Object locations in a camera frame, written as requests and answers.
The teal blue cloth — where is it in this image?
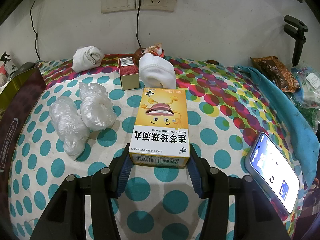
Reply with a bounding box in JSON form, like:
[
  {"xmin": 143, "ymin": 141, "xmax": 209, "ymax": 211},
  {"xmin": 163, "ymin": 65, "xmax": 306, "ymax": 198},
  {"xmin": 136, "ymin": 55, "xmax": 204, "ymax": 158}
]
[{"xmin": 234, "ymin": 66, "xmax": 319, "ymax": 189}]

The white sock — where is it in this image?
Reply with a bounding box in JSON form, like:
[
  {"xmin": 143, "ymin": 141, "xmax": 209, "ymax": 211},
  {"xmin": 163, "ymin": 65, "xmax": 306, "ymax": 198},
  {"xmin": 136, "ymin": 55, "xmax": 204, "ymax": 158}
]
[
  {"xmin": 72, "ymin": 46, "xmax": 105, "ymax": 73},
  {"xmin": 139, "ymin": 53, "xmax": 176, "ymax": 89}
]

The black clamp mount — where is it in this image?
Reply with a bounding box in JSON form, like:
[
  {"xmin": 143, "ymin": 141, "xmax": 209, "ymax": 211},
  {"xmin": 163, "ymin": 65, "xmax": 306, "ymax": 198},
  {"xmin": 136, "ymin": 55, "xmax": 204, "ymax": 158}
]
[{"xmin": 284, "ymin": 15, "xmax": 308, "ymax": 67}]

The black cable from socket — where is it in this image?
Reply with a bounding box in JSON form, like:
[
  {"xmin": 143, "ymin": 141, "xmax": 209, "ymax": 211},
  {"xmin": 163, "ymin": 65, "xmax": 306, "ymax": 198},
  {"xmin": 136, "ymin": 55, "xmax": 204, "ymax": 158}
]
[{"xmin": 135, "ymin": 0, "xmax": 143, "ymax": 49}]

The brown monkey figurine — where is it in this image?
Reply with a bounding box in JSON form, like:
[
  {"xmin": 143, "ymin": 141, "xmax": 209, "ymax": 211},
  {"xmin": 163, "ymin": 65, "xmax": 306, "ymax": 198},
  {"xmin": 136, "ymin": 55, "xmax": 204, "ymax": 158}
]
[{"xmin": 133, "ymin": 43, "xmax": 165, "ymax": 63}]

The clear plastic bags right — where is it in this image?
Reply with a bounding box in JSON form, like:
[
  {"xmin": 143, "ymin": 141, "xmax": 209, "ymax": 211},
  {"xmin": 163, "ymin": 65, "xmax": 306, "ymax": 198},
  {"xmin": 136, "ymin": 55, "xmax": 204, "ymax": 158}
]
[{"xmin": 289, "ymin": 61, "xmax": 319, "ymax": 131}]

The smartphone lit screen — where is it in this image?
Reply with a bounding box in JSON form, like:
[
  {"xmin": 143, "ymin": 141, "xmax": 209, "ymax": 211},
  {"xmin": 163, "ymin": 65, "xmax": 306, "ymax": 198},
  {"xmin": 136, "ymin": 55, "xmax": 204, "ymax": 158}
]
[{"xmin": 245, "ymin": 132, "xmax": 300, "ymax": 215}]

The yellow medicine box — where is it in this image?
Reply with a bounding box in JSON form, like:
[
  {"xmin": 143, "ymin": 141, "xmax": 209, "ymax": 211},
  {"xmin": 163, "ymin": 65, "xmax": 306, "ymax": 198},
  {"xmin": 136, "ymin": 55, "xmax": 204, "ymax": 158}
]
[{"xmin": 129, "ymin": 88, "xmax": 190, "ymax": 168}]

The brown snack bag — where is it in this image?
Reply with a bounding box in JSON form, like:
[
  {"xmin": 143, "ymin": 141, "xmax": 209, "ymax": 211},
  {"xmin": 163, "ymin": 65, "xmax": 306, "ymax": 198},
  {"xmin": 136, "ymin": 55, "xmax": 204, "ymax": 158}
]
[{"xmin": 251, "ymin": 56, "xmax": 300, "ymax": 93}]

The clear plastic bag bundle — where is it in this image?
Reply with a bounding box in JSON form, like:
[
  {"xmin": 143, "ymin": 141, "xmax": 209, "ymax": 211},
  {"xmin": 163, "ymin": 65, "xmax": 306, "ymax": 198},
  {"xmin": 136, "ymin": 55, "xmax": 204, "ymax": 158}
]
[{"xmin": 49, "ymin": 82, "xmax": 117, "ymax": 159}]

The red beige small box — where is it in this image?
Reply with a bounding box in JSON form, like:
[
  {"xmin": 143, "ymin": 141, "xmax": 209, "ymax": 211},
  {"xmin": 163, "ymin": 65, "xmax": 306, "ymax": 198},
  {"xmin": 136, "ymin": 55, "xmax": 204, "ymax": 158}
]
[{"xmin": 119, "ymin": 57, "xmax": 140, "ymax": 90}]

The gold rectangular tin tray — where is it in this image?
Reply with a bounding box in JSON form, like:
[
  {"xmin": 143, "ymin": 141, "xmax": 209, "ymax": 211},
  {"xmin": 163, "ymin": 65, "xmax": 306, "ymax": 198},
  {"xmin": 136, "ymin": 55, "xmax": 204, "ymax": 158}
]
[{"xmin": 0, "ymin": 65, "xmax": 47, "ymax": 173}]

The black cable left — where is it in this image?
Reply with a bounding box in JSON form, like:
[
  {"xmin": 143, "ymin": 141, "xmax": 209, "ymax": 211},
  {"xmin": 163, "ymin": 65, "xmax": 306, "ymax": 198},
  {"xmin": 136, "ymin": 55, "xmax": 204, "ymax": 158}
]
[{"xmin": 29, "ymin": 0, "xmax": 43, "ymax": 61}]

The black set-top box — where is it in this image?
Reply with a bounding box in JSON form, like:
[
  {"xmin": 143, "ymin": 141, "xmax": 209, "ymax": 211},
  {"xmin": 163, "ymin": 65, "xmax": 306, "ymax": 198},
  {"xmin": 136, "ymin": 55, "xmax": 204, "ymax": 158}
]
[{"xmin": 10, "ymin": 62, "xmax": 36, "ymax": 78}]

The polka dot bed cover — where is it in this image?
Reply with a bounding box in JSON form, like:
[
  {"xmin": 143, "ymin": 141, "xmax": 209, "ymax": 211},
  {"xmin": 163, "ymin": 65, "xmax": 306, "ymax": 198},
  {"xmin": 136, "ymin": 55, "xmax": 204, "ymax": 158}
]
[{"xmin": 8, "ymin": 55, "xmax": 317, "ymax": 239}]

